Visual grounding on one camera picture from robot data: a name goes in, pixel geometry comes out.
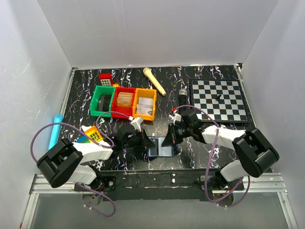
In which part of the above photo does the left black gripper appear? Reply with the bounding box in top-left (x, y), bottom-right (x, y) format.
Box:
top-left (122, 129), bottom-right (155, 151)

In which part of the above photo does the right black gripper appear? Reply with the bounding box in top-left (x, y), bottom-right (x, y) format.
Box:
top-left (162, 123), bottom-right (193, 146)

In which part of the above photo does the black VIP credit card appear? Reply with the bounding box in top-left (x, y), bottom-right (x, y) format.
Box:
top-left (149, 138), bottom-right (159, 156)

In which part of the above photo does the blue leather card holder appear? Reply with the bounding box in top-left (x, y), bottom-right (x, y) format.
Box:
top-left (147, 136), bottom-right (177, 158)

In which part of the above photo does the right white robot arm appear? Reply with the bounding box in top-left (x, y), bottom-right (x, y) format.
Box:
top-left (162, 110), bottom-right (279, 190)

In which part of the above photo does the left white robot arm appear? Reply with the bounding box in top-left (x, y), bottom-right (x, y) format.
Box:
top-left (36, 129), bottom-right (156, 191)

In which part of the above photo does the white cards stack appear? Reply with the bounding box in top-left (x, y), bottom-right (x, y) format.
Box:
top-left (136, 97), bottom-right (153, 115)

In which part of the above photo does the tan cards stack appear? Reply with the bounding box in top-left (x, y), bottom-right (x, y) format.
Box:
top-left (117, 92), bottom-right (133, 107)

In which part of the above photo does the black cards stack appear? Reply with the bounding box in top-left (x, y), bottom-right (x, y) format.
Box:
top-left (97, 94), bottom-right (112, 112)

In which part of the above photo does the red plastic bin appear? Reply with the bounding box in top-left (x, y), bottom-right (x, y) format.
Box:
top-left (112, 87), bottom-right (136, 116)

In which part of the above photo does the black glitter microphone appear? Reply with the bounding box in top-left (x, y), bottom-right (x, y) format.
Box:
top-left (178, 88), bottom-right (188, 114)

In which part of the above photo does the orange plastic bin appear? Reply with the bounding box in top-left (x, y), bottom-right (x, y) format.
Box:
top-left (132, 88), bottom-right (157, 121)

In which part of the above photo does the yellow green toy house block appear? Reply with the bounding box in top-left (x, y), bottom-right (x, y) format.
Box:
top-left (76, 125), bottom-right (103, 143)

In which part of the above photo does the green plastic bin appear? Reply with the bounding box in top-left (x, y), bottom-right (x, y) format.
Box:
top-left (90, 85), bottom-right (115, 117)

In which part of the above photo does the black white chessboard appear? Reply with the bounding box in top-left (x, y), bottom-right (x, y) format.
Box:
top-left (190, 79), bottom-right (249, 123)

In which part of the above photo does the cream toy microphone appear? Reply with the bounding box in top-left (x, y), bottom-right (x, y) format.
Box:
top-left (143, 68), bottom-right (166, 96)

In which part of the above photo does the red toy window block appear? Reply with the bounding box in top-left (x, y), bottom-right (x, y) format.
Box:
top-left (99, 73), bottom-right (113, 86)

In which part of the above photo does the blue toy microphone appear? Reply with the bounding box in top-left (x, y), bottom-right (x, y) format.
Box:
top-left (48, 114), bottom-right (63, 150)

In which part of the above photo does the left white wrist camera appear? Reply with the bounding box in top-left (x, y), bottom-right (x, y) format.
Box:
top-left (130, 117), bottom-right (143, 132)

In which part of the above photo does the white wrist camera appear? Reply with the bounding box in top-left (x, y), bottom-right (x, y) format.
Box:
top-left (130, 117), bottom-right (143, 132)
top-left (169, 108), bottom-right (182, 125)

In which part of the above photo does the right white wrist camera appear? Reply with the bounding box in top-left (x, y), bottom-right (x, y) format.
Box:
top-left (169, 108), bottom-right (182, 125)

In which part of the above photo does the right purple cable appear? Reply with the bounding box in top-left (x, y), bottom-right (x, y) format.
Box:
top-left (173, 104), bottom-right (251, 208)

